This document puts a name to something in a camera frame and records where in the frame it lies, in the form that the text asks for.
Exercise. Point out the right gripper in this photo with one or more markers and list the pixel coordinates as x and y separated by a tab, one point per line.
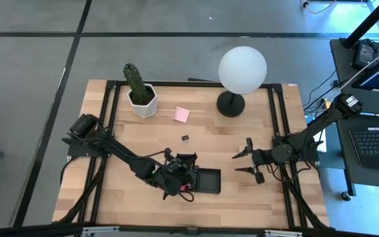
262	157

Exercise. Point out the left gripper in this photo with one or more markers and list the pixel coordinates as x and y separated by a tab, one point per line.
171	177

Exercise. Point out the black binder clip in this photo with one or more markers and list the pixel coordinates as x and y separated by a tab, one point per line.
185	138

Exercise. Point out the pink eraser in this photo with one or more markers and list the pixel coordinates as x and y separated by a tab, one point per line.
185	188

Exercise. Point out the pink sticky note pad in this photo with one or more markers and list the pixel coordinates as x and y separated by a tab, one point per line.
181	114

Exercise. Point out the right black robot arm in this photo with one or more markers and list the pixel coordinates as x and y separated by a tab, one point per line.
314	128

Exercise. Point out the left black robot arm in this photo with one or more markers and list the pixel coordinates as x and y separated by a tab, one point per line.
123	154

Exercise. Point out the black mesh desk organizer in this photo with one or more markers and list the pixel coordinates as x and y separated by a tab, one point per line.
209	181

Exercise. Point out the white faceted plant pot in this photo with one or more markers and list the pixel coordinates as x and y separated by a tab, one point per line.
146	108

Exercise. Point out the white paper sheet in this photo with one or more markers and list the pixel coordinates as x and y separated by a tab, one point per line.
322	145

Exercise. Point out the white globe table lamp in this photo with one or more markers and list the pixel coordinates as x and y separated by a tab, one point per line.
242	69

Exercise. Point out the green cactus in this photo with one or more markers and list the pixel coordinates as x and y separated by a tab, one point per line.
135	82

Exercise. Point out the yellow plug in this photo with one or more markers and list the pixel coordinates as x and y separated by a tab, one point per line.
327	104

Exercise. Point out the black caster wheel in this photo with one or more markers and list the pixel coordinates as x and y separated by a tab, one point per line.
346	196

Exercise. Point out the black keyboard desk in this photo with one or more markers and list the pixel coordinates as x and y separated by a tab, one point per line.
367	177

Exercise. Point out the black keyboard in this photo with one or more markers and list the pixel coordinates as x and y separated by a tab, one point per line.
377	145

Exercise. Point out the black monitor desk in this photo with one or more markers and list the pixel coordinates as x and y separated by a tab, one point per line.
373	102

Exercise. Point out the black power adapter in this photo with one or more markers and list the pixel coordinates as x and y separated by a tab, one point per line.
365	54

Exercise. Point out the black diagonal pole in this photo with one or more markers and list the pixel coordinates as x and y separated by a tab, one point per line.
370	21

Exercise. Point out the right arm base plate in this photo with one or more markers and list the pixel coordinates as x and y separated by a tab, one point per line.
308	156

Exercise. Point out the black camera rail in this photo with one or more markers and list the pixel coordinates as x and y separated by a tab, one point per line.
189	231

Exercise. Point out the black aluminium table frame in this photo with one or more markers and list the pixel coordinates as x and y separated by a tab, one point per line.
176	83

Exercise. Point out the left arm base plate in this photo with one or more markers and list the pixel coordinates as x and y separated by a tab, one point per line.
74	149

